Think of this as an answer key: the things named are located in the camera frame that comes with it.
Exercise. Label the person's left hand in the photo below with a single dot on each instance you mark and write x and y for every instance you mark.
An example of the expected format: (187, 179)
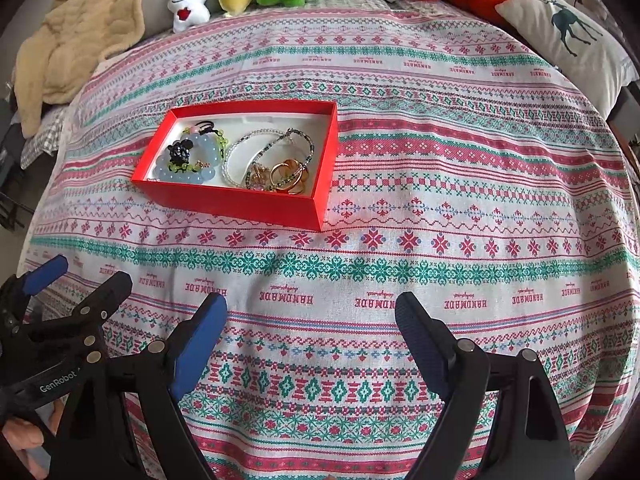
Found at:
(22, 442)

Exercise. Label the gold charm pendant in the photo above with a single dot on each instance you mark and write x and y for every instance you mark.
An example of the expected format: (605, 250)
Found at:
(257, 176)

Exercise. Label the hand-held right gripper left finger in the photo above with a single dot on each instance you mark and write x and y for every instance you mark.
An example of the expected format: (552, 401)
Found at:
(197, 347)

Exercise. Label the white deer print pillow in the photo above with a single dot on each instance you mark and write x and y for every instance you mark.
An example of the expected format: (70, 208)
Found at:
(575, 40)

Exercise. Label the gold hoop earring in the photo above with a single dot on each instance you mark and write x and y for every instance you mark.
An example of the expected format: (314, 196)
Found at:
(281, 174)
(297, 186)

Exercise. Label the red jewelry box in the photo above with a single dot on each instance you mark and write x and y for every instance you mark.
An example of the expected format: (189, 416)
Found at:
(235, 205)

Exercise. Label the white plush bunny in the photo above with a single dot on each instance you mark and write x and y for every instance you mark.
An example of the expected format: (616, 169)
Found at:
(187, 2)

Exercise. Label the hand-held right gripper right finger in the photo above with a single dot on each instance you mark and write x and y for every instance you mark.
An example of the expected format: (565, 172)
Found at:
(425, 347)

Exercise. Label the grey checked sheet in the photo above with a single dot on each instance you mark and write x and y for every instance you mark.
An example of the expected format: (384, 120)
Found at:
(45, 135)

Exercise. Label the beige quilted blanket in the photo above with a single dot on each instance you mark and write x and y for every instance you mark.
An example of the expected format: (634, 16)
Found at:
(85, 35)

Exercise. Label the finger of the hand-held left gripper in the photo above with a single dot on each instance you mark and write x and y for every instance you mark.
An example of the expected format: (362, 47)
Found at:
(47, 272)
(107, 292)

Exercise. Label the patterned printed blanket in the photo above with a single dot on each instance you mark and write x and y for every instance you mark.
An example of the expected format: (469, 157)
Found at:
(400, 210)

